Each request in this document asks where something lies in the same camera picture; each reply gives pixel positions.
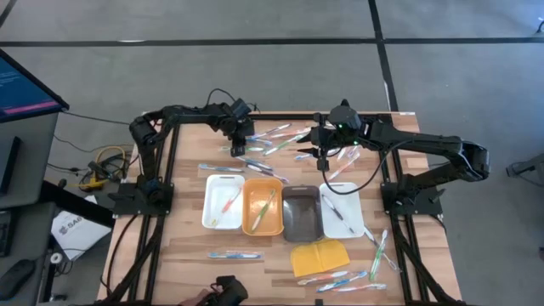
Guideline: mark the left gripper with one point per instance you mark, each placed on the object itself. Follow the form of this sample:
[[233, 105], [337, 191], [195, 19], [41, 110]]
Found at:
[[238, 123]]

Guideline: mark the grey desk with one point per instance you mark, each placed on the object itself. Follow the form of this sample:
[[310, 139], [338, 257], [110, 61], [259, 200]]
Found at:
[[34, 161]]

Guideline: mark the black flat device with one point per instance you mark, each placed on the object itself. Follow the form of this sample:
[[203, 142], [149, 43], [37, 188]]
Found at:
[[8, 163]]

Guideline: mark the red toothbrush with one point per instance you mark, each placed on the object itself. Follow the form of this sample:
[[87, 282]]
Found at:
[[323, 277], [361, 287], [343, 169], [227, 206], [342, 154], [293, 133]]

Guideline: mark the black desk beam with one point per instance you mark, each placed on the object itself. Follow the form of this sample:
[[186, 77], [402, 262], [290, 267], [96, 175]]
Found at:
[[72, 202]]

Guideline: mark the monitor with blue screen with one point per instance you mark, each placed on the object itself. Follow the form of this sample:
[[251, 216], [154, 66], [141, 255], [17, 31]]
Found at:
[[21, 91]]

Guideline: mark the black aluminium rig frame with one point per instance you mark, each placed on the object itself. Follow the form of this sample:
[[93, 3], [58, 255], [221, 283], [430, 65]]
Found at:
[[285, 116]]

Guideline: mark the black computer mouse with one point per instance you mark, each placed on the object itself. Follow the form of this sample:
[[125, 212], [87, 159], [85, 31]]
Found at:
[[15, 278]]

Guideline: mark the person's hand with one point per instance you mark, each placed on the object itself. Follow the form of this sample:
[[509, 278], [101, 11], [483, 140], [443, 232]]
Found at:
[[197, 298]]

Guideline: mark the green toothbrush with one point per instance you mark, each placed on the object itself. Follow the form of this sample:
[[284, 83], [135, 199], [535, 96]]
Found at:
[[377, 257], [255, 149], [280, 146], [263, 210]]

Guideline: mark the white table label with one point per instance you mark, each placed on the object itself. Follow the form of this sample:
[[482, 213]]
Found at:
[[406, 113]]

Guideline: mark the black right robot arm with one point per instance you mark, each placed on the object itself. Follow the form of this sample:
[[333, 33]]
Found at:
[[425, 142]]

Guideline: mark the white plastic bin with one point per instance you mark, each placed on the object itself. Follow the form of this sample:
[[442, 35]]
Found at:
[[350, 200], [214, 191]]

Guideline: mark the grey translucent plastic bin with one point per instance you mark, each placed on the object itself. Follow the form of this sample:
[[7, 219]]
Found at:
[[302, 217]]

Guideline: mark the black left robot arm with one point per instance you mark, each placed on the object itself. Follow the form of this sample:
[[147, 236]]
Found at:
[[183, 112]]

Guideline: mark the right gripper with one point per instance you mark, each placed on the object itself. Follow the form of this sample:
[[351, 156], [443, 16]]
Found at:
[[342, 123]]

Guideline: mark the white tape roll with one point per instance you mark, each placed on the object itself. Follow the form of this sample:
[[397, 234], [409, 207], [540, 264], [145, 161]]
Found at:
[[56, 258]]

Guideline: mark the white printed box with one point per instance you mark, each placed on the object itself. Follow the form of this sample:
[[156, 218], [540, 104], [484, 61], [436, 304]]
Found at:
[[78, 234]]

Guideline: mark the black keyboard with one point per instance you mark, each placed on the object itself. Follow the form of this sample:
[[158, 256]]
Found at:
[[4, 234]]

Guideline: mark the yellow folded cloth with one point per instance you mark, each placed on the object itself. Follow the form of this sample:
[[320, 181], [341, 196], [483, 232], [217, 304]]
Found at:
[[319, 259]]

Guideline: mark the orange plastic bin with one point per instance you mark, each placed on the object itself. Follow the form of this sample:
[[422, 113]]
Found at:
[[255, 200]]

